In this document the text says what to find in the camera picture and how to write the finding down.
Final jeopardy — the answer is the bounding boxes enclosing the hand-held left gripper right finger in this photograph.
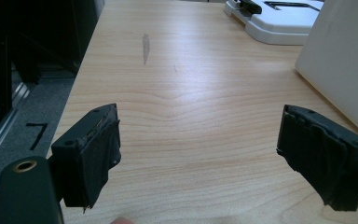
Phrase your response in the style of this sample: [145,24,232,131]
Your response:
[275,104,358,213]

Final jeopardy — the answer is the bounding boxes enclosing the white flat device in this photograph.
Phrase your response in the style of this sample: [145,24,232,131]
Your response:
[223,0,324,47]

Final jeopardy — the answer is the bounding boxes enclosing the aluminium rail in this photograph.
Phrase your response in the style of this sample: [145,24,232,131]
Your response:
[0,81,32,175]

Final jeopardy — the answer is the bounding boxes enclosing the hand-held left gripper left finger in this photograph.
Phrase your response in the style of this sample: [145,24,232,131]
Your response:
[50,103,122,213]

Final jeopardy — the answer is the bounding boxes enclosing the white box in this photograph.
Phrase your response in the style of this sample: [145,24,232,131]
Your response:
[294,0,358,143]

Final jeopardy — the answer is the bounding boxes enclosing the black metal stand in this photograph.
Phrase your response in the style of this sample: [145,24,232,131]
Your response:
[0,31,13,125]

